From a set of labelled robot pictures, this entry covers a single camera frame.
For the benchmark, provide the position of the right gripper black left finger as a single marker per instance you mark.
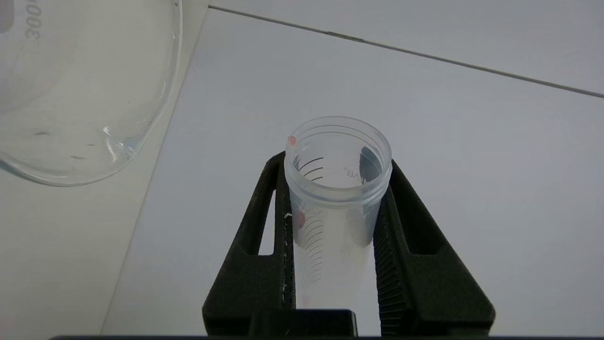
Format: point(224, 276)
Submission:
point(255, 264)

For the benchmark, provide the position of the test tube with red pigment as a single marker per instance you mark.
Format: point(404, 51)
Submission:
point(337, 198)

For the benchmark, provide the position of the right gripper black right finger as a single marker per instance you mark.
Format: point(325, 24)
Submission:
point(424, 274)

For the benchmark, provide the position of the clear glass beaker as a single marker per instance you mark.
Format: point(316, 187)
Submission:
point(80, 89)

